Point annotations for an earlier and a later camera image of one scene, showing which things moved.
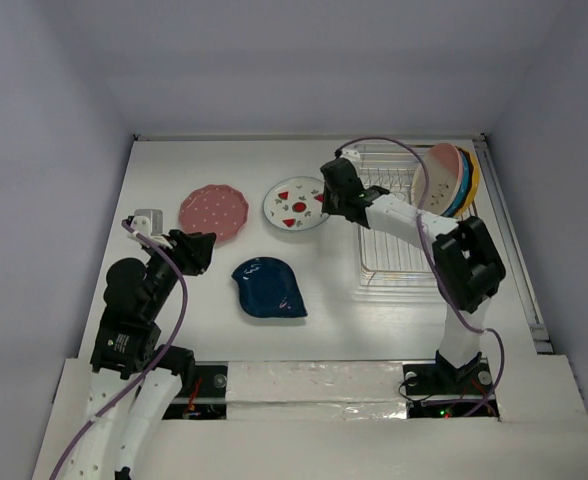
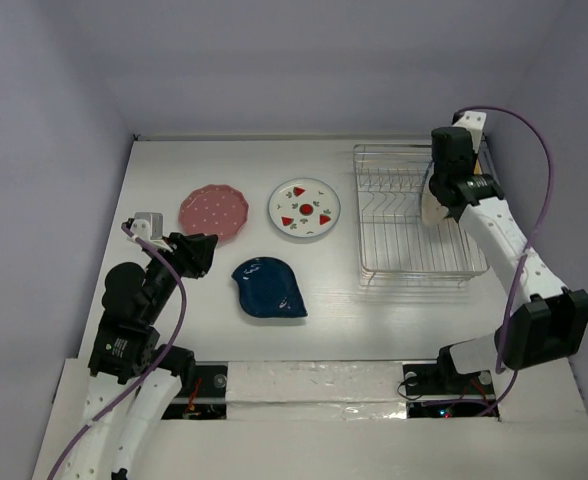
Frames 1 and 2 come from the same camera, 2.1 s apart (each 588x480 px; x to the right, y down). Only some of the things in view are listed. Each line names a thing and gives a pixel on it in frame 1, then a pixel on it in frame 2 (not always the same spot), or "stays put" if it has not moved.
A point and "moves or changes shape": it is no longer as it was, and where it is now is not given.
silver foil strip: (315, 390) stays put
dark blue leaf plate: (268, 288) stays put
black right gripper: (336, 182) -> (444, 188)
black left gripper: (194, 248) stays put
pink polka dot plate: (214, 208) stays put
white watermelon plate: (295, 203) moves or changes shape
